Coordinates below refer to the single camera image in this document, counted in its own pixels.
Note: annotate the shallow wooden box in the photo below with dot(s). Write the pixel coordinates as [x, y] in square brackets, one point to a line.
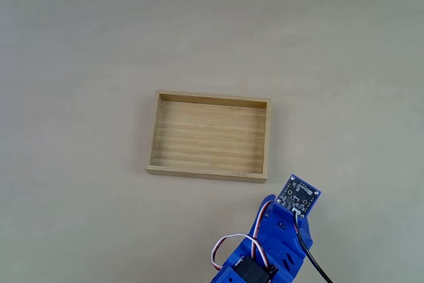
[208, 137]

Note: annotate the blue camera circuit board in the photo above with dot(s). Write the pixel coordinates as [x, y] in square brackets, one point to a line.
[298, 193]

